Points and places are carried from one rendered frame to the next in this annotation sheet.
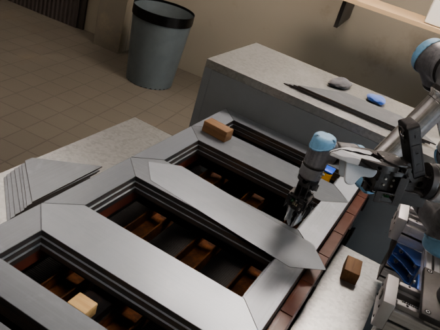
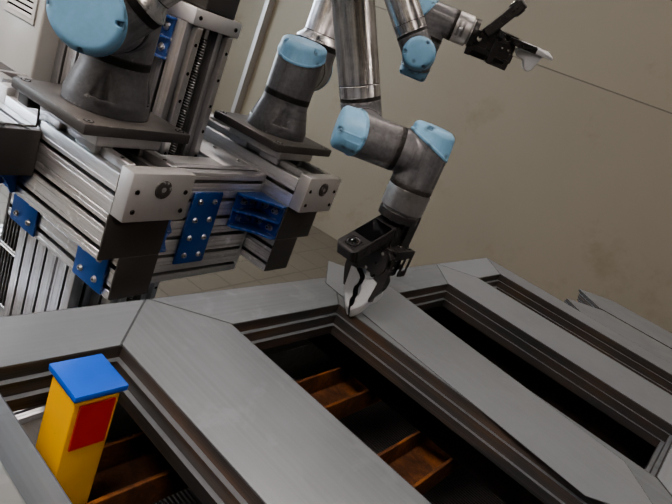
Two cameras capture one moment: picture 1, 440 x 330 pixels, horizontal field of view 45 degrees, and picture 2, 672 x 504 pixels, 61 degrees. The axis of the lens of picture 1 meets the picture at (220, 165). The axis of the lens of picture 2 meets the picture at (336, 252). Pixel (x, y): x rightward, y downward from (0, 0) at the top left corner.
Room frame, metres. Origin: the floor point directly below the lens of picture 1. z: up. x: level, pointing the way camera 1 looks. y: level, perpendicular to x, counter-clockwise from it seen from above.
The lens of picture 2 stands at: (2.52, -0.14, 1.29)
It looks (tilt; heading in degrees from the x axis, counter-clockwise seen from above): 19 degrees down; 193
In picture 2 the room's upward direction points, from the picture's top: 22 degrees clockwise
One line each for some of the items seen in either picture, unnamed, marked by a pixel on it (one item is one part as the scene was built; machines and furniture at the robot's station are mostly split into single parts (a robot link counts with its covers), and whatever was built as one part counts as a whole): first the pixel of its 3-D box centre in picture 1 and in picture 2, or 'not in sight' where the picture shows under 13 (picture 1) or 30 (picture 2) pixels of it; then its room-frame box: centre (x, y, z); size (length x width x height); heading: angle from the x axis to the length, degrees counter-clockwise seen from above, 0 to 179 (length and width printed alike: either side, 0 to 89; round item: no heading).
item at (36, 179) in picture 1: (38, 180); not in sight; (1.52, 0.58, 0.77); 0.45 x 0.20 x 0.04; 160
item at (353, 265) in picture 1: (351, 270); not in sight; (1.66, -0.59, 0.70); 0.10 x 0.06 x 0.05; 168
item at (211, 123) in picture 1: (217, 129); not in sight; (2.10, 0.05, 0.89); 0.12 x 0.06 x 0.05; 65
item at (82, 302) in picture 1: (81, 308); not in sight; (1.00, 0.23, 0.79); 0.06 x 0.05 x 0.04; 70
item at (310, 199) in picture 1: (302, 192); (388, 241); (1.55, -0.29, 1.02); 0.09 x 0.08 x 0.12; 160
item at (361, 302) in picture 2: (288, 215); (370, 297); (1.56, -0.27, 0.91); 0.06 x 0.03 x 0.09; 160
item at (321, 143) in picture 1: (320, 150); (421, 157); (1.56, -0.29, 1.17); 0.09 x 0.08 x 0.11; 113
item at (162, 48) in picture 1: (156, 45); not in sight; (4.69, 0.87, 0.34); 0.57 x 0.54 x 0.69; 166
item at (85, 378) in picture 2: (327, 170); (87, 381); (2.07, -0.44, 0.88); 0.06 x 0.06 x 0.02; 70
